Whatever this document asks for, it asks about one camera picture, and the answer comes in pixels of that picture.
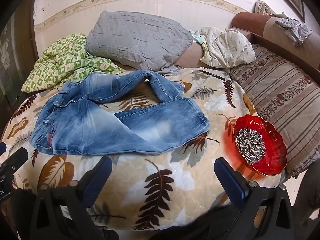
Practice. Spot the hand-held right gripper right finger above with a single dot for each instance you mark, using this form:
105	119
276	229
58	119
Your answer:
228	182

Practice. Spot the red glass bowl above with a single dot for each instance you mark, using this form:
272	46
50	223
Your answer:
272	140

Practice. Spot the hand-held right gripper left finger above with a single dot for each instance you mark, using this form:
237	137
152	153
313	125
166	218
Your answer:
96	177

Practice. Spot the brown cushion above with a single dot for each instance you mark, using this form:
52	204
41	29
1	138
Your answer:
190	55

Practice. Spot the brown headboard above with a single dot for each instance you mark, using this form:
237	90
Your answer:
255	22

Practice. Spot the pile of sunflower seeds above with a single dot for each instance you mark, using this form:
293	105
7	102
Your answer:
250	145

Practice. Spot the grey quilted pillow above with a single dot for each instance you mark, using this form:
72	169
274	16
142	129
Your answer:
140	37

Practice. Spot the green patterned quilt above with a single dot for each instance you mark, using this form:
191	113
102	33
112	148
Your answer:
67	60

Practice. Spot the person's dark clothing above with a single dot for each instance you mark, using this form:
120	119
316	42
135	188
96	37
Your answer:
15	217

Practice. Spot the grey crumpled cloth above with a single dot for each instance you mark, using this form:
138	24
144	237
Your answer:
295	30

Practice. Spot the cream floral pillow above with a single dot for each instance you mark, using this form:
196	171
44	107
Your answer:
230	47

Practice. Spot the black pen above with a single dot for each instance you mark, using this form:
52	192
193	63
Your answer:
215	75

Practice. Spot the leaf print blanket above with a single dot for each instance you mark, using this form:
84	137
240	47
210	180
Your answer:
140	171

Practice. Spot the wooden door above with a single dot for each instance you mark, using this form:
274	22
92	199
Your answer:
17	50

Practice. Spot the pale green cloth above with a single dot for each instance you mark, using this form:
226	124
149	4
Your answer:
197	38

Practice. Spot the striped small pillow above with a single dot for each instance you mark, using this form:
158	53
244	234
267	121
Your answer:
265	7

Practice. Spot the blue denim pants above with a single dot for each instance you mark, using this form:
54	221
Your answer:
95	127

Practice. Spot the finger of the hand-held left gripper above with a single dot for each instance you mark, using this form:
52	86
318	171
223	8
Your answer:
15	158

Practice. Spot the framed wall picture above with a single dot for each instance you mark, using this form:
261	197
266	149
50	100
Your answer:
296	2

